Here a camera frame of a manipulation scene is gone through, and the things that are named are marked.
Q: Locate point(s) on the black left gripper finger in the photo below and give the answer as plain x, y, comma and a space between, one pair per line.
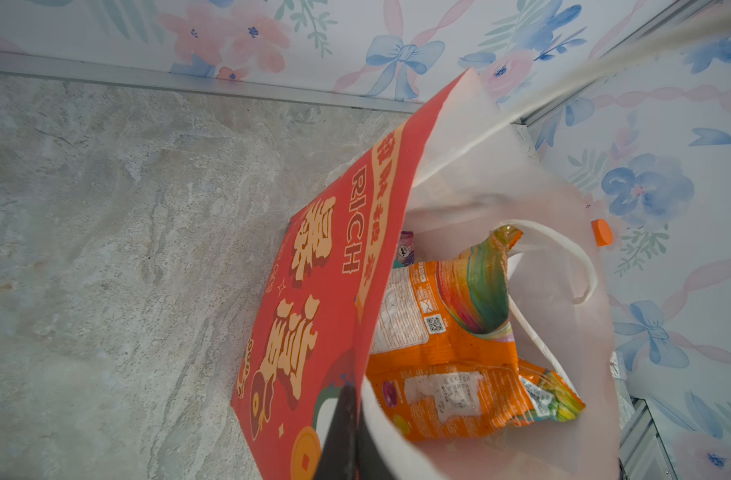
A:
337, 426

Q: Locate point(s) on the orange snack packet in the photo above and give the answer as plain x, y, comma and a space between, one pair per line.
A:
453, 355

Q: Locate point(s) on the purple candy bag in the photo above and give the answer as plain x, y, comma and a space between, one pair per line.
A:
405, 255

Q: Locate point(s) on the red paper gift bag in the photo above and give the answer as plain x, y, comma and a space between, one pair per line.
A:
450, 174

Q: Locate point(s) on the orange pill bottle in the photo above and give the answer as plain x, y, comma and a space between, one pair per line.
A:
603, 233

